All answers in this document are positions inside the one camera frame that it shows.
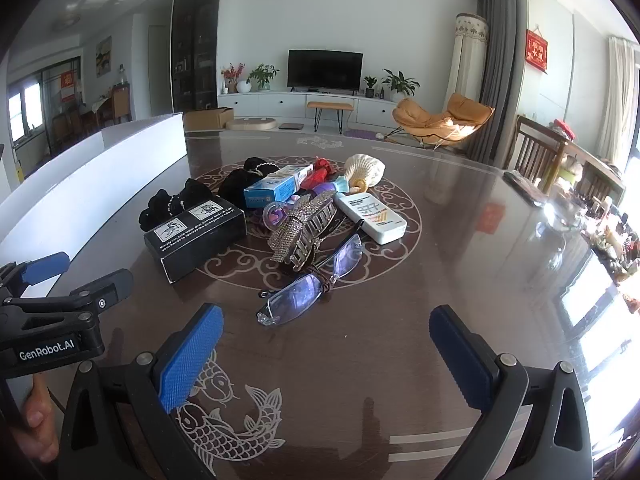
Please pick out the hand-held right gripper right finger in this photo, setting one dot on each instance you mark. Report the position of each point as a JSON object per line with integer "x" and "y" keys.
{"x": 460, "y": 360}

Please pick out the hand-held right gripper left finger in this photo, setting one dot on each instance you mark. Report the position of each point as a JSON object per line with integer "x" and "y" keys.
{"x": 192, "y": 355}

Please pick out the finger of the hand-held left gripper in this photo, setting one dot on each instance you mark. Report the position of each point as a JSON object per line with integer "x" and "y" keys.
{"x": 47, "y": 266}
{"x": 107, "y": 287}

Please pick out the black printed carton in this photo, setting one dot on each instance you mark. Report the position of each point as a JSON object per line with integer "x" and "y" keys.
{"x": 195, "y": 240}

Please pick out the white storage box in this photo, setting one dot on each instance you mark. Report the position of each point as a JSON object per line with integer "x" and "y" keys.
{"x": 100, "y": 175}

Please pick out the rimless glasses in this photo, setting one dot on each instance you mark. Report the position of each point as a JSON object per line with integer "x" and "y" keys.
{"x": 345, "y": 260}

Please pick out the rhinestone bow hair clip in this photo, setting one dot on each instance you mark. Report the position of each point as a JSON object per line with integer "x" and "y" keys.
{"x": 300, "y": 232}

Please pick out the white sunscreen bottle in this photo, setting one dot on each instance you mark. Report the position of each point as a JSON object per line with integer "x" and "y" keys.
{"x": 370, "y": 217}

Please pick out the blue white medicine box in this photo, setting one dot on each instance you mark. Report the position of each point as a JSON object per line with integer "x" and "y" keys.
{"x": 272, "y": 187}

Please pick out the cream knitted pouch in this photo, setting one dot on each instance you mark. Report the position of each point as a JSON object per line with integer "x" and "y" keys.
{"x": 365, "y": 170}

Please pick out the purple teal plastic toy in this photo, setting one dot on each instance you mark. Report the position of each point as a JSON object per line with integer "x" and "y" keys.
{"x": 327, "y": 189}

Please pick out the red foil pouch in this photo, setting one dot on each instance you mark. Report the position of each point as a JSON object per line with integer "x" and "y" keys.
{"x": 322, "y": 170}

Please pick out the dark patterned desktop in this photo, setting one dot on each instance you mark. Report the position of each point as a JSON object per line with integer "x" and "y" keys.
{"x": 400, "y": 280}

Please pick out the person's left hand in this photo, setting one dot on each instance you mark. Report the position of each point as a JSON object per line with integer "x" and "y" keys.
{"x": 37, "y": 420}

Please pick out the yellow sign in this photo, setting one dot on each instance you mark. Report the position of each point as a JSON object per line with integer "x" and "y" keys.
{"x": 19, "y": 170}

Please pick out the wooden dining table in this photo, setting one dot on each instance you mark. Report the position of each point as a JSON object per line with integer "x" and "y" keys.
{"x": 97, "y": 107}

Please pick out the clear glass bowl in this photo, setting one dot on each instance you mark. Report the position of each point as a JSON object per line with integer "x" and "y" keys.
{"x": 562, "y": 216}

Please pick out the red door poster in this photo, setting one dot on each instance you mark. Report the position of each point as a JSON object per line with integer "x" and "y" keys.
{"x": 68, "y": 86}

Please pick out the dark flat object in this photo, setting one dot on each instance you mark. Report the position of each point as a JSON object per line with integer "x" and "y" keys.
{"x": 522, "y": 186}

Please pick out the cardboard box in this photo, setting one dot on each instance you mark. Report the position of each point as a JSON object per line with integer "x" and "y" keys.
{"x": 207, "y": 119}

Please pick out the clear bottle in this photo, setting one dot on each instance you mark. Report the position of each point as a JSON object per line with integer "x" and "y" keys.
{"x": 122, "y": 75}

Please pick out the beige oval floor cushion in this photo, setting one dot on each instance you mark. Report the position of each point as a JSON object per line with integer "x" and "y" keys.
{"x": 250, "y": 124}

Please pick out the slatted wooden chair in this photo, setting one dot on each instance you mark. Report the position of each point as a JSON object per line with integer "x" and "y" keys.
{"x": 530, "y": 150}

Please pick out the cluttered wooden side table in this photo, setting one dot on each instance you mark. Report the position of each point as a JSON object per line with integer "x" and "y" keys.
{"x": 600, "y": 180}

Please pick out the white television cabinet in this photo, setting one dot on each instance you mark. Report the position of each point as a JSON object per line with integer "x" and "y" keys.
{"x": 260, "y": 105}

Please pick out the white round vase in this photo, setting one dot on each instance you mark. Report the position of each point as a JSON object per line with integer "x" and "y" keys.
{"x": 243, "y": 86}

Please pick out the purple round rug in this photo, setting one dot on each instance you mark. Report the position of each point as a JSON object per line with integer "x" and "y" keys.
{"x": 362, "y": 134}

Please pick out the red flower vase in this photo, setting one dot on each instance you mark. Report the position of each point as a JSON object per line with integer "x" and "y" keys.
{"x": 231, "y": 75}

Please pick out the orange lounge chair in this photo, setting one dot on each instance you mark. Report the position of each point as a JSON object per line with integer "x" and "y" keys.
{"x": 420, "y": 115}

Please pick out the bushy green potted plant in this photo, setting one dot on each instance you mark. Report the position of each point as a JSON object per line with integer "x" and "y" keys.
{"x": 263, "y": 76}

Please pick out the dark glass display cabinet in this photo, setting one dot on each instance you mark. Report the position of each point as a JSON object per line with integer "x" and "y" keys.
{"x": 197, "y": 40}

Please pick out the large leafy potted plant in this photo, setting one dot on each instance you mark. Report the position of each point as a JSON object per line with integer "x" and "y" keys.
{"x": 398, "y": 84}

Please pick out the wooden bench hairpin legs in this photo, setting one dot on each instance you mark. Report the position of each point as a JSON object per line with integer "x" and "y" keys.
{"x": 330, "y": 105}

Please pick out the small potted plant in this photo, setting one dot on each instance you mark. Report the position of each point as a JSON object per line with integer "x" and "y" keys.
{"x": 370, "y": 85}

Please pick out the grey curtain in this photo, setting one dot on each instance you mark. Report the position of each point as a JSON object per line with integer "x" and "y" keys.
{"x": 497, "y": 70}

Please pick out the cream covered air conditioner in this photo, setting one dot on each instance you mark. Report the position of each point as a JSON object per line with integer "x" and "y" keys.
{"x": 465, "y": 60}

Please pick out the white sheer curtain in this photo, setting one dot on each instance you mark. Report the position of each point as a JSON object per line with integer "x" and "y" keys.
{"x": 617, "y": 100}

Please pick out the black flat television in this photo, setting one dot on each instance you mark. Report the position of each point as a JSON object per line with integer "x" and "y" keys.
{"x": 325, "y": 70}

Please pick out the framed wall painting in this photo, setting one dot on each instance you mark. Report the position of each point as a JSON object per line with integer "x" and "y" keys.
{"x": 103, "y": 56}

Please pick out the red wall hanging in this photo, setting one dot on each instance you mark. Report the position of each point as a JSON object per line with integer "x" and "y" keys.
{"x": 536, "y": 50}

